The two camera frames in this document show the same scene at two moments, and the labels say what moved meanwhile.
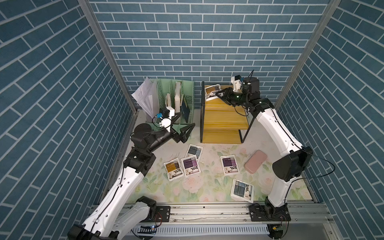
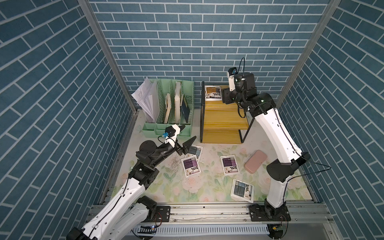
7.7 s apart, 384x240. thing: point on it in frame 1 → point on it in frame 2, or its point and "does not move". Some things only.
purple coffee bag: [230, 165] does not move
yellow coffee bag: [210, 91] does not move
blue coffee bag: [193, 150] does not move
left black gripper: [179, 137] → [184, 149]
